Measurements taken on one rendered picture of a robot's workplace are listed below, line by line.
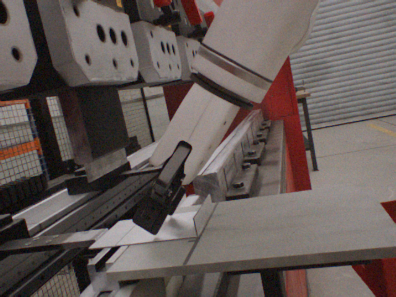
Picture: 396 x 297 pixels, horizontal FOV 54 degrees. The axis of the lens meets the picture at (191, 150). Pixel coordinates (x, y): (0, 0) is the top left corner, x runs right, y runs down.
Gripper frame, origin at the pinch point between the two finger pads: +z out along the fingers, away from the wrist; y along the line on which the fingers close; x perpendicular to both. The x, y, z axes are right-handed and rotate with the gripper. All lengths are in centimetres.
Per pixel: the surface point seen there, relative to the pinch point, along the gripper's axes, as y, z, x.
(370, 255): 10.3, -10.7, 17.9
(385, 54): -748, -134, 141
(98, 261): 7.4, 5.4, -2.0
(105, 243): 3.4, 5.8, -3.0
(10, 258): -5.8, 23.1, -17.0
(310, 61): -740, -62, 32
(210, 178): -41.2, 7.4, 2.1
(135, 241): 3.8, 3.3, -0.1
